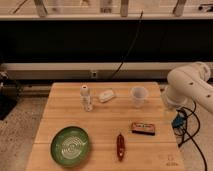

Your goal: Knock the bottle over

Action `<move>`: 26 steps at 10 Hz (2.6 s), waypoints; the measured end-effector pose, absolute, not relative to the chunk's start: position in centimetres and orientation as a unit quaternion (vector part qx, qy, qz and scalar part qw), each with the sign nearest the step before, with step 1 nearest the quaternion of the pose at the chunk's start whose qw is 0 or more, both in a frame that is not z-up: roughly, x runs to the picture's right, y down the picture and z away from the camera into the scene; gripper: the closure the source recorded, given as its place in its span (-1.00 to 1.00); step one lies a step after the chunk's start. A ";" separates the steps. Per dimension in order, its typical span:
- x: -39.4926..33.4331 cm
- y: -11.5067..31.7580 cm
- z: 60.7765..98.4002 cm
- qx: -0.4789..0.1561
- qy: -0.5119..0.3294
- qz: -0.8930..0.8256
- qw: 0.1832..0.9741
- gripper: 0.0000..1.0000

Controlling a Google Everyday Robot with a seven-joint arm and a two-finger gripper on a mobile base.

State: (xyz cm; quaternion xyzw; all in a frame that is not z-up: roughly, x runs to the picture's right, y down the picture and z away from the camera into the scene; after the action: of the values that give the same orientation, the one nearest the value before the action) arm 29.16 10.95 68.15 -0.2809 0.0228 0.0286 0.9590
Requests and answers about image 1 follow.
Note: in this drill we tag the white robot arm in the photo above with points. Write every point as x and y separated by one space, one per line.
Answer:
189 82

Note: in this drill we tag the clear plastic bottle white cap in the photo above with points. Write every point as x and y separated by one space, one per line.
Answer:
86 98

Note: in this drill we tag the clear plastic cup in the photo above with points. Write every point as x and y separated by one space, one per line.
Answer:
138 95

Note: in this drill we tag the small brown black box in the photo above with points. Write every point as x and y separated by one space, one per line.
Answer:
143 128

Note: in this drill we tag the green patterned bowl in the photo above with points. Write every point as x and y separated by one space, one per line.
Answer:
70 146

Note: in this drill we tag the black object at left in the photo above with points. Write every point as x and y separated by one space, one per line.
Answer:
7 103

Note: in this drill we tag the blue connector with cables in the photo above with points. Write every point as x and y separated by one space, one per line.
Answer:
180 128

